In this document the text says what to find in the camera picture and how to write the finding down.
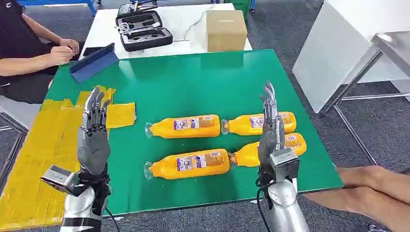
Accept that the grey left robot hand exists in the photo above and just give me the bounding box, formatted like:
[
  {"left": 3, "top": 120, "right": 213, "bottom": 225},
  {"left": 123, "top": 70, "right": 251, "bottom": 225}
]
[{"left": 76, "top": 87, "right": 112, "bottom": 177}]

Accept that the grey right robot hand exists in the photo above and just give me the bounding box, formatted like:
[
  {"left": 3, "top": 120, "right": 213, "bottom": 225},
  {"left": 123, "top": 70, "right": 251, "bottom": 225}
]
[{"left": 257, "top": 80, "right": 286, "bottom": 187}]

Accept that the orange drink bottle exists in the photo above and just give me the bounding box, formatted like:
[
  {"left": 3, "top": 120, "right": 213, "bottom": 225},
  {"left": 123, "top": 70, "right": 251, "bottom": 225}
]
[
  {"left": 221, "top": 111, "right": 297, "bottom": 136},
  {"left": 145, "top": 114, "right": 221, "bottom": 139},
  {"left": 144, "top": 148, "right": 232, "bottom": 181},
  {"left": 229, "top": 132, "right": 308, "bottom": 168}
]

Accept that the yellow sheet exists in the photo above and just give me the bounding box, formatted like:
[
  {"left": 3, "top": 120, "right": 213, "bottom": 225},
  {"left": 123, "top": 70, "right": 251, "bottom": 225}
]
[{"left": 0, "top": 85, "right": 137, "bottom": 231}]

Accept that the pale grey bench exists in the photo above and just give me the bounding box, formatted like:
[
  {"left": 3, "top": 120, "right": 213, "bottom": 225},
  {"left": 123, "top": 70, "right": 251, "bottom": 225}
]
[{"left": 0, "top": 80, "right": 54, "bottom": 131}]

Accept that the green table mat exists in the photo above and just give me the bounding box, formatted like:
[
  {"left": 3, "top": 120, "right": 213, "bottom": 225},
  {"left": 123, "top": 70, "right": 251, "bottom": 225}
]
[{"left": 44, "top": 48, "right": 344, "bottom": 216}]

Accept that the black flat device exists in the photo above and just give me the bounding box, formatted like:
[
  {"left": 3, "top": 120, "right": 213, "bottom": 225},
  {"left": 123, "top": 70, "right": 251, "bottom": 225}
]
[{"left": 82, "top": 46, "right": 107, "bottom": 58}]

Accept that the person's right hand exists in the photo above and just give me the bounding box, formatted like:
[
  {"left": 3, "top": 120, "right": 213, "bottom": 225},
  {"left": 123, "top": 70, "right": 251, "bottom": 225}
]
[{"left": 48, "top": 45, "right": 75, "bottom": 66}]

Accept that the person's hand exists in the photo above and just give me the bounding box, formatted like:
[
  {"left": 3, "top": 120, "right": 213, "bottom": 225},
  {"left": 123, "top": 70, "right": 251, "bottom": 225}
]
[
  {"left": 48, "top": 45, "right": 75, "bottom": 66},
  {"left": 59, "top": 38, "right": 80, "bottom": 55}
]

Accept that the person's left hand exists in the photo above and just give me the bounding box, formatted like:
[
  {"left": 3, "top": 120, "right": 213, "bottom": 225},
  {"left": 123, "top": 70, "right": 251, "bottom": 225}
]
[{"left": 59, "top": 38, "right": 80, "bottom": 55}]

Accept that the cardboard box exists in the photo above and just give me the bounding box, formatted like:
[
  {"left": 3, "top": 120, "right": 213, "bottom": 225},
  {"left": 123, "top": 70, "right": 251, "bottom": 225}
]
[{"left": 205, "top": 9, "right": 248, "bottom": 53}]

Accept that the open black foam case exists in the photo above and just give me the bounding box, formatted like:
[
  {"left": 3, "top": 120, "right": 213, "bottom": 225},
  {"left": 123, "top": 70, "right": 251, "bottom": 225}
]
[{"left": 115, "top": 10, "right": 174, "bottom": 53}]

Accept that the green crate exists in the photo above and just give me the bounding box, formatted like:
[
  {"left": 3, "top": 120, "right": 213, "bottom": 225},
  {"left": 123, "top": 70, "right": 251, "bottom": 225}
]
[{"left": 228, "top": 0, "right": 251, "bottom": 20}]

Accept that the white table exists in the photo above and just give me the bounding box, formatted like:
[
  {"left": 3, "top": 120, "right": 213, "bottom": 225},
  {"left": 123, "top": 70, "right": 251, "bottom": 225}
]
[{"left": 78, "top": 3, "right": 254, "bottom": 60}]

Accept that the steel table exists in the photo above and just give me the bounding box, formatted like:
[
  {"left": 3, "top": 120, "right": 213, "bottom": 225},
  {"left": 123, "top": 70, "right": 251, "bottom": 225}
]
[{"left": 320, "top": 31, "right": 410, "bottom": 166}]

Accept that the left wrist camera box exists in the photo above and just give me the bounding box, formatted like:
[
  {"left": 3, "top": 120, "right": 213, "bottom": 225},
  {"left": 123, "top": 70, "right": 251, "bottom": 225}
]
[{"left": 40, "top": 165, "right": 81, "bottom": 198}]

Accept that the blue metal frame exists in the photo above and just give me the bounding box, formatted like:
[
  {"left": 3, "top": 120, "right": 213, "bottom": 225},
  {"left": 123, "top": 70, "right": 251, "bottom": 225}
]
[{"left": 17, "top": 0, "right": 97, "bottom": 16}]

